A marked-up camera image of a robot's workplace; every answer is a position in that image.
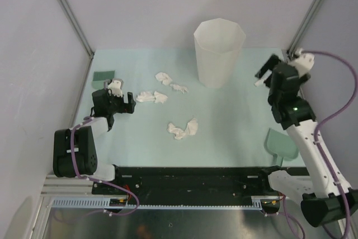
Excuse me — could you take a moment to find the green dustpan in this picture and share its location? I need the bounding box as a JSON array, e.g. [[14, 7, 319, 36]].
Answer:
[[264, 128, 299, 167]]

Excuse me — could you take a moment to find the aluminium frame crossbar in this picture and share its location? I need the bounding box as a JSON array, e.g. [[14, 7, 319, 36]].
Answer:
[[41, 175, 93, 197]]

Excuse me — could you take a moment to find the aluminium corner post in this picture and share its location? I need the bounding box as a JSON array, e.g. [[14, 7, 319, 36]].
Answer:
[[286, 0, 325, 58], [57, 0, 94, 59]]

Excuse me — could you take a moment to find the left aluminium corner post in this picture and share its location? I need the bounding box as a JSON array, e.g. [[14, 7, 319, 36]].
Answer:
[[57, 0, 94, 59]]

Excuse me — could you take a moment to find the crumpled white paper middle left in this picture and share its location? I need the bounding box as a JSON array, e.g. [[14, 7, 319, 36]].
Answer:
[[136, 91, 168, 104]]

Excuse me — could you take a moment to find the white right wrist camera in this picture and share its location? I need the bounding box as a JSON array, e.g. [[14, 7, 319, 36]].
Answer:
[[288, 48, 314, 78]]

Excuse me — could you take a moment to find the right aluminium side rail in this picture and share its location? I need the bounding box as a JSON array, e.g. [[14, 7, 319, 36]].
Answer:
[[285, 50, 311, 128]]

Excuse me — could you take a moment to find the crumpled white paper near front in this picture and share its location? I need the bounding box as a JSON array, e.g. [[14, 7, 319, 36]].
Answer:
[[167, 118, 199, 140]]

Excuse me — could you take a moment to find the green hand brush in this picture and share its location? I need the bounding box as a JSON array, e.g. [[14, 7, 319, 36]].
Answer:
[[91, 71, 115, 90]]

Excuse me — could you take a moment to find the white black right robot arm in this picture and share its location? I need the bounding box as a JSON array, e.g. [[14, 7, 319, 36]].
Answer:
[[255, 52, 357, 227]]

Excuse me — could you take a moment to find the right aluminium corner post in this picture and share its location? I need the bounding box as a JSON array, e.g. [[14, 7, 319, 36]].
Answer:
[[286, 0, 325, 58]]

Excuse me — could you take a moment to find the white slotted cable duct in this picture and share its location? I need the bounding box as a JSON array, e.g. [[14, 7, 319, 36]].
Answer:
[[50, 196, 269, 209]]

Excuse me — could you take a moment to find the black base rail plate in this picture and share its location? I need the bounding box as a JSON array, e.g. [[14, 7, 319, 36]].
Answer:
[[92, 166, 279, 208]]

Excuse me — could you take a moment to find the white plastic waste bin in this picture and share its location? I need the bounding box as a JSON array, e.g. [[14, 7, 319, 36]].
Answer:
[[194, 18, 246, 88]]

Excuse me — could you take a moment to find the crumpled white paper right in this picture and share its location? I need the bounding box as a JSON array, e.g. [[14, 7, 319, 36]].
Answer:
[[254, 79, 265, 87]]

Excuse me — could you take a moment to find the crumpled white paper far centre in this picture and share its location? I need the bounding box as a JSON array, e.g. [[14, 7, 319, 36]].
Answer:
[[155, 72, 173, 86]]

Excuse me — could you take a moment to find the small crumpled white paper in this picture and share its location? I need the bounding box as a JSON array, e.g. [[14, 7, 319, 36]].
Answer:
[[170, 83, 189, 93]]

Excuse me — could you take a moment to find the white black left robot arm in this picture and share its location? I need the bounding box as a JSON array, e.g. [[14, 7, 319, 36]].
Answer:
[[53, 89, 136, 194]]

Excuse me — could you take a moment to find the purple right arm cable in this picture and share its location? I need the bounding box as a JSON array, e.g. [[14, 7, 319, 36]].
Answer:
[[279, 50, 358, 239]]

